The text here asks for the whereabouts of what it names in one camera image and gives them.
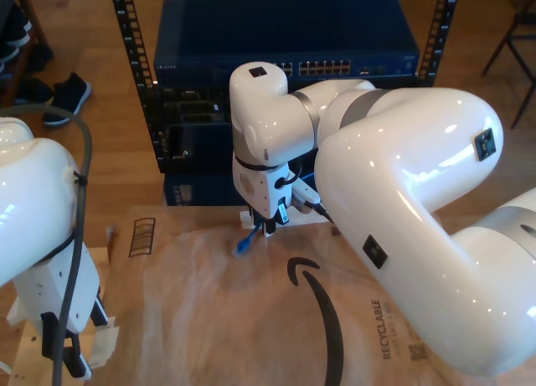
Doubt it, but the blue network cable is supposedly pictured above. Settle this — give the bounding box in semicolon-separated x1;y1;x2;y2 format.
233;172;316;260

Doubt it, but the dark blue box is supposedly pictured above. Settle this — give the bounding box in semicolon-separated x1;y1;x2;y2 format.
162;172;252;207

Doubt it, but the brown packing paper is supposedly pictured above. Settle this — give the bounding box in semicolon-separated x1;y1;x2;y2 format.
85;203;466;386

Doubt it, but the black rack server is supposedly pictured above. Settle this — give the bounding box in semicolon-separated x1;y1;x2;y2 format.
157;80;235;126

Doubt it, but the dark sneaker white sole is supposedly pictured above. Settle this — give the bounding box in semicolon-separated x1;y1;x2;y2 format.
41;71;93;130
0;3;34;48
0;42;21;64
13;76;55;106

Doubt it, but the dark shoe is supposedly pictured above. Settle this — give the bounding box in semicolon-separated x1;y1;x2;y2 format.
24;42;54;74

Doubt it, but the dark metal chair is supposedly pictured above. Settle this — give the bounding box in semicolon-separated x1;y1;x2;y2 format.
480;0;536;130

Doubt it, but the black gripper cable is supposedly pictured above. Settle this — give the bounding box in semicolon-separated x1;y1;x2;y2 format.
274;159;305;191

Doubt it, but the black camera cable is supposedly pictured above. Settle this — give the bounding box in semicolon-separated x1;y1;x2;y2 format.
307;199;336;226

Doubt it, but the black rack frame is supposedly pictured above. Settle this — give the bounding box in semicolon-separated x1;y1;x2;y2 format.
107;0;462;174

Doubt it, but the thick grey cable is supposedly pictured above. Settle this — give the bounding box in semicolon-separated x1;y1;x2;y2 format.
0;104;94;386

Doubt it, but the blue network switch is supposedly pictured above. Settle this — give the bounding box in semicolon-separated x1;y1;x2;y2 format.
152;0;421;88

